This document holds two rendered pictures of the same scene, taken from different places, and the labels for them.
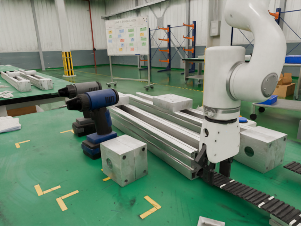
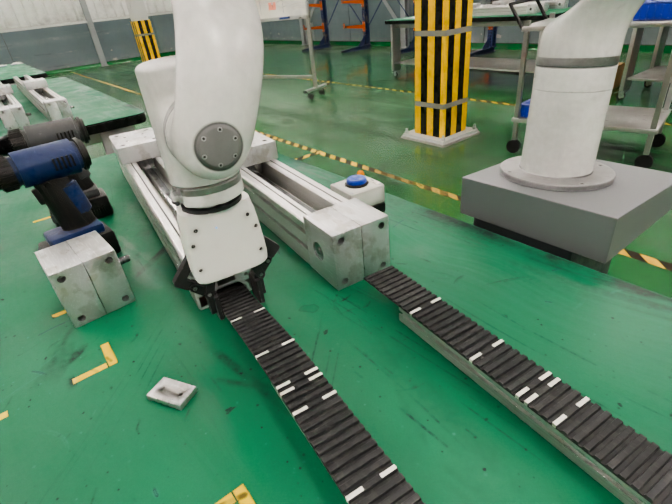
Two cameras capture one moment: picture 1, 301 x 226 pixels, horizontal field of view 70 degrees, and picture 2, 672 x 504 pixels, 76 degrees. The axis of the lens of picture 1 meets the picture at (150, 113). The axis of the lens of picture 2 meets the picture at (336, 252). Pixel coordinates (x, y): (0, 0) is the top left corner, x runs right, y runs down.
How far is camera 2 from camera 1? 34 cm
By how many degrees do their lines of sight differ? 14
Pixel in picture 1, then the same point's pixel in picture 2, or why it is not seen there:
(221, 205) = (218, 355)
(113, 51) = not seen: hidden behind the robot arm
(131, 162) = (85, 285)
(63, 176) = not seen: outside the picture
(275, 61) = (213, 99)
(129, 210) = (62, 369)
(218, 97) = (173, 167)
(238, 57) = not seen: hidden behind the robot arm
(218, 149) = (206, 259)
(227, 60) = (161, 93)
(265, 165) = (338, 276)
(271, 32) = (195, 37)
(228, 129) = (219, 223)
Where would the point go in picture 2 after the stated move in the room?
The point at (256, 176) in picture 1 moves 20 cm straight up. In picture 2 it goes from (320, 297) to (302, 171)
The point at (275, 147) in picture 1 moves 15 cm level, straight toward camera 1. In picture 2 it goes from (357, 242) to (297, 298)
